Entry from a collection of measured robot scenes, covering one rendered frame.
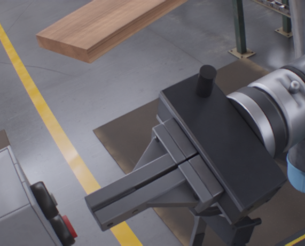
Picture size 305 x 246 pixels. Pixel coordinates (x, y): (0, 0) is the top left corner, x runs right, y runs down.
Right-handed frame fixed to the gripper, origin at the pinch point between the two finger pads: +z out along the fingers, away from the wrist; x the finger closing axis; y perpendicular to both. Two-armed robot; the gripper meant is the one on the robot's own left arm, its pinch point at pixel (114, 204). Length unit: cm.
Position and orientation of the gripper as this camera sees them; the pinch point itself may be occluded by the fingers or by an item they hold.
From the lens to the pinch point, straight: 34.7
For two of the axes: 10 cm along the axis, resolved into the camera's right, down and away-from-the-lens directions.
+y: 0.5, -5.1, -8.6
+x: 5.2, 7.5, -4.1
